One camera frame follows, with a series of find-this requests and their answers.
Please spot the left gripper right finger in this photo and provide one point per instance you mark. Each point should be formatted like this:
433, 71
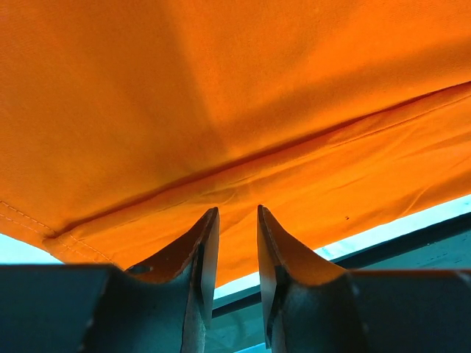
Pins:
313, 305

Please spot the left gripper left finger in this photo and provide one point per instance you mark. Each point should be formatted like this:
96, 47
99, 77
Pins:
162, 304

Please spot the orange t shirt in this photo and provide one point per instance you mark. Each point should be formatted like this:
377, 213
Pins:
123, 121

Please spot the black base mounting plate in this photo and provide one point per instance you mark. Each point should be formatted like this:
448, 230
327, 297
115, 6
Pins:
238, 318

